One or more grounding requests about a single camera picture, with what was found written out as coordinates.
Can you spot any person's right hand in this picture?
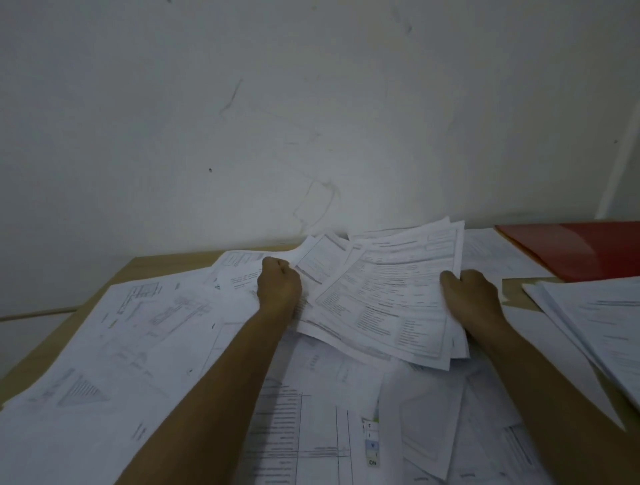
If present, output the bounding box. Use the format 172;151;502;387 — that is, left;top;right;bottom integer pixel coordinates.
439;269;507;341

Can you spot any person's left hand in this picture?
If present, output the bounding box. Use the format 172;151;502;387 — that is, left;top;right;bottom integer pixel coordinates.
256;256;303;316

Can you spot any bundle of printed forms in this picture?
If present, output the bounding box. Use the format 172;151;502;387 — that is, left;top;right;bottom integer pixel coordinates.
292;216;471;373

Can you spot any person's right forearm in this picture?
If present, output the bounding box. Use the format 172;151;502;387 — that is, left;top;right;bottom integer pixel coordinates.
467;317;640;485

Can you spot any person's left forearm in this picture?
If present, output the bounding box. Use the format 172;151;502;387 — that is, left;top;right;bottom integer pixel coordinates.
116;307;297;485

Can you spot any red plastic folder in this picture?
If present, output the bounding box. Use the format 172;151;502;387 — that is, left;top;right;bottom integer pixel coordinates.
494;221;640;283

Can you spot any pile of scattered printed sheets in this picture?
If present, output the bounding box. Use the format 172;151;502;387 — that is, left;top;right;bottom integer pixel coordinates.
202;227;626;485

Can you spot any neat stack of white documents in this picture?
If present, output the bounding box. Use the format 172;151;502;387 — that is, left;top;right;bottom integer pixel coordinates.
521;276;640;411

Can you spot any large technical drawing sheet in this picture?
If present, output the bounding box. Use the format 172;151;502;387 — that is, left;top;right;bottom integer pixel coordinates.
0;269;261;485

